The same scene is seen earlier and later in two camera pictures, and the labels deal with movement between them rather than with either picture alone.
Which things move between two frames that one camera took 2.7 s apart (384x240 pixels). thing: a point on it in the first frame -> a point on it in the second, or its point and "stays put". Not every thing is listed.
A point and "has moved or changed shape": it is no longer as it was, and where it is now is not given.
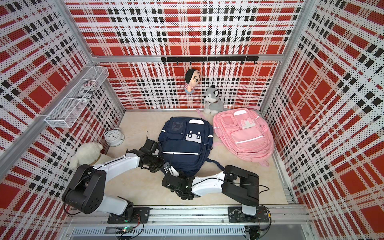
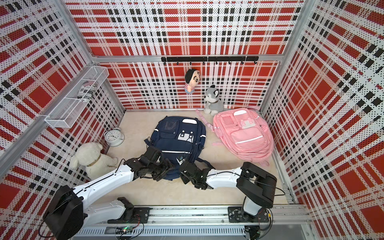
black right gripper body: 182,176 -> 185,180
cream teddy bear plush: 90,154 stays put
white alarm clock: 114,137 stays put
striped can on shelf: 86,90 stays put
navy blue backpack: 185,142 has moved or changed shape
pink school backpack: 244,134 stays put
